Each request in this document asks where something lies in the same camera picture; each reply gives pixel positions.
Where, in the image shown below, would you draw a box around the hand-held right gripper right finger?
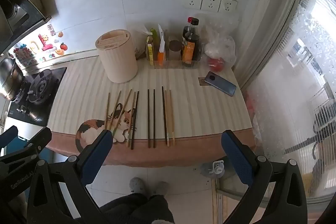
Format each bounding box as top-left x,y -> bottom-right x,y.
221,130 -> 309,224

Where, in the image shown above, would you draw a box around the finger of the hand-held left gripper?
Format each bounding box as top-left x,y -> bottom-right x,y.
0,127 -> 52,169
0,125 -> 19,147

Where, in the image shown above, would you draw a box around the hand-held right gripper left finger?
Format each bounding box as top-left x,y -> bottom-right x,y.
26,130 -> 113,224

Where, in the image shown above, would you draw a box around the light wooden chopstick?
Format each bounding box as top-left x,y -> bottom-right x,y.
107,90 -> 122,133
126,91 -> 136,148
169,90 -> 176,146
112,89 -> 132,135

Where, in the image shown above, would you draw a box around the dark wooden chopstick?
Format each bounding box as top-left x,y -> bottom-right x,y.
147,89 -> 151,148
162,86 -> 168,141
130,91 -> 139,150
153,89 -> 156,148

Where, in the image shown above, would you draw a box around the beige cylindrical chopstick holder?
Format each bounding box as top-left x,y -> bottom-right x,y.
95,29 -> 138,83

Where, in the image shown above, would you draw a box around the clear plastic jug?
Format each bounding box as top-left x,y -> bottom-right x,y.
200,160 -> 226,179

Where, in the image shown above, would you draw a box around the grey slipper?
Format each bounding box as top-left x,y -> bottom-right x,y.
149,181 -> 169,197
129,177 -> 146,196

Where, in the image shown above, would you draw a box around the black gas stove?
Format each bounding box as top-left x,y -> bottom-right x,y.
7,67 -> 68,127

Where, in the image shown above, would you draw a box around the striped cat print table mat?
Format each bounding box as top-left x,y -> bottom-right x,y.
47,55 -> 257,168

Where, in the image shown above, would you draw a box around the steel cooking pot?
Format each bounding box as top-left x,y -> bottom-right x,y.
0,57 -> 26,102

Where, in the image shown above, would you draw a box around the person's legs in dark pants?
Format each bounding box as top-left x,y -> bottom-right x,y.
98,194 -> 175,224

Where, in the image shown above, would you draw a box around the blue smartphone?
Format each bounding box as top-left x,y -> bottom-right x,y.
204,71 -> 237,97

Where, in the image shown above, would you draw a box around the red tomato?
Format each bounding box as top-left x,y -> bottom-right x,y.
208,56 -> 226,72

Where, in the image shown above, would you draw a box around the clear plastic bag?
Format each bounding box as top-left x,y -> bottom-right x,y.
204,30 -> 237,73

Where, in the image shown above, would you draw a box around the clear plastic organizer tray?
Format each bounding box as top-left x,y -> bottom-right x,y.
154,58 -> 200,69

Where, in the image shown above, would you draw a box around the yellow seasoning box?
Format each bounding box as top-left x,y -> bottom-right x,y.
146,43 -> 155,66

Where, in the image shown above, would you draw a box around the steel range hood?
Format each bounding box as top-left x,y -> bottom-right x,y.
0,0 -> 52,54

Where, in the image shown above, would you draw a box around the orange seasoning packet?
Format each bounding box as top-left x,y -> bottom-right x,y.
157,39 -> 167,62

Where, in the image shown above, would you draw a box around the dark soy sauce bottle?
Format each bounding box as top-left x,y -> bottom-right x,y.
181,17 -> 202,67

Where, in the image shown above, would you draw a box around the brown lid spice jar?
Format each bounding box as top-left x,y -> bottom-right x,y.
169,40 -> 182,61

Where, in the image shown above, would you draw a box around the fruit wall stickers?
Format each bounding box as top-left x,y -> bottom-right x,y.
12,24 -> 67,67

